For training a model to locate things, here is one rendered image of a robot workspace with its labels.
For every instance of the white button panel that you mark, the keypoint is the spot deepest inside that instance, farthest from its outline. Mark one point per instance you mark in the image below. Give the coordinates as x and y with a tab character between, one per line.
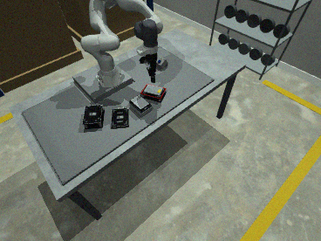
161	62

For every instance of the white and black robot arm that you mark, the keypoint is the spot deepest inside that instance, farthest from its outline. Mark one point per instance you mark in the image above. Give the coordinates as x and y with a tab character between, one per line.
98	45

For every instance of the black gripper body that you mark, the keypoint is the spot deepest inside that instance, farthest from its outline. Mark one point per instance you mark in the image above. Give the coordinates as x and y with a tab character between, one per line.
151	58

